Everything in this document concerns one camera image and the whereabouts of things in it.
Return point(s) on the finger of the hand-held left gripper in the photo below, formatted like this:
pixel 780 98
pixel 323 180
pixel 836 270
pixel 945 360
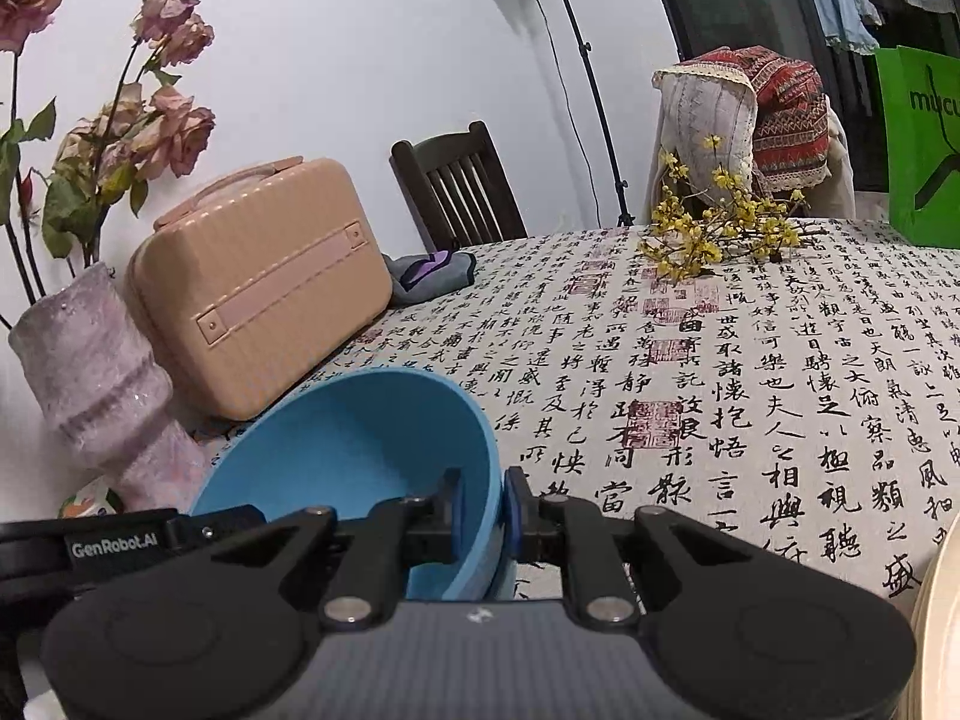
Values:
pixel 225 525

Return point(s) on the dried pink rose bouquet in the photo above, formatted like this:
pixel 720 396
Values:
pixel 172 127

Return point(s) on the orange green packet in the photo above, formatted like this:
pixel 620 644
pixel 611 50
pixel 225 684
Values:
pixel 86 502

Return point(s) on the pink ribbed vanity suitcase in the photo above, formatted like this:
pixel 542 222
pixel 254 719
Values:
pixel 262 277

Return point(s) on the beige cloth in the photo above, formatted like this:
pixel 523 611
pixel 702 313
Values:
pixel 841 172

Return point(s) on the grey purple folded cloth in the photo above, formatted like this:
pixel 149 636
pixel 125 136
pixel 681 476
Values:
pixel 427 277

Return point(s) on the textured pale purple vase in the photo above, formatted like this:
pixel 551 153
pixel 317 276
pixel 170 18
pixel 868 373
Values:
pixel 97 382

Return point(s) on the dark wooden chair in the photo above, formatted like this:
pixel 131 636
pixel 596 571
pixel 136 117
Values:
pixel 442 146

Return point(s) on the green paper bag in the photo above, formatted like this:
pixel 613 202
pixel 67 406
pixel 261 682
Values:
pixel 907 165

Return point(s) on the yellow blossom branch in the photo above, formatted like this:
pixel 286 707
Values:
pixel 720 229

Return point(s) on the white quilted cloth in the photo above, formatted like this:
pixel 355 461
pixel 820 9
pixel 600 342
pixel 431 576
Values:
pixel 705 120

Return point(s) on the cream plate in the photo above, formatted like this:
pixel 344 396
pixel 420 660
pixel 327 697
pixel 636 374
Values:
pixel 941 615

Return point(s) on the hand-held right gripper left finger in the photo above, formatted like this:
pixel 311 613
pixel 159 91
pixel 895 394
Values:
pixel 452 514

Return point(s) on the calligraphy printed tablecloth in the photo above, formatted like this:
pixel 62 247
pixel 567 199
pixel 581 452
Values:
pixel 675 360

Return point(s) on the red patterned blanket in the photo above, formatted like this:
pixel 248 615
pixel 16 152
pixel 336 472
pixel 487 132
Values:
pixel 787 127

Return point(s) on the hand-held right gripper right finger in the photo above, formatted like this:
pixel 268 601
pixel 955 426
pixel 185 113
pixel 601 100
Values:
pixel 515 517

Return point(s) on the dark framed sliding glass door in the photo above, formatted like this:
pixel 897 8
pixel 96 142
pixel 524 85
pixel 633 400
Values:
pixel 720 0

